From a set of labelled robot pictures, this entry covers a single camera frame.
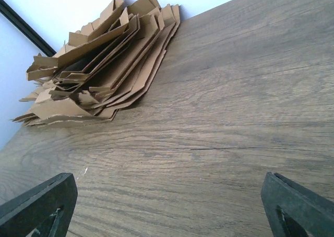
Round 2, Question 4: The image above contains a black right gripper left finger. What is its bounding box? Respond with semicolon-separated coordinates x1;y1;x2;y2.
1;173;78;236

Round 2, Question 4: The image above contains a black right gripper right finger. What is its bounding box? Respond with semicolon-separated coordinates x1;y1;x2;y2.
261;172;333;236

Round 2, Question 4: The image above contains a stack of flat cardboard blanks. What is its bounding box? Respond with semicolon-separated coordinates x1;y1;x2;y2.
15;0;181;126

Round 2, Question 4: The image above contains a black left corner frame post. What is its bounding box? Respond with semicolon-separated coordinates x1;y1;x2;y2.
1;0;56;56

